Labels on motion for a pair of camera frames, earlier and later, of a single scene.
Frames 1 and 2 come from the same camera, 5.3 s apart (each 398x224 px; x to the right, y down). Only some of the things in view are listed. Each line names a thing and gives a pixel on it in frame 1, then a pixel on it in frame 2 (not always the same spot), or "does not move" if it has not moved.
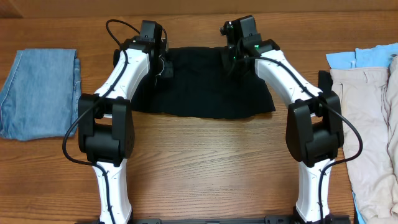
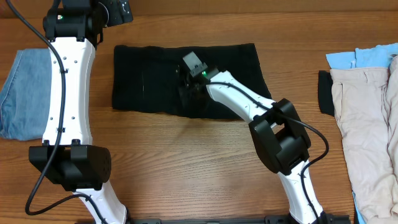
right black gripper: x=227 y=64 to x=188 y=101
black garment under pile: x=324 y=81 does not move
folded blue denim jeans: x=41 y=99 does not move
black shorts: x=203 y=85 does not move
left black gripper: x=169 y=70 to x=115 y=18
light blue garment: x=376 y=57 does not move
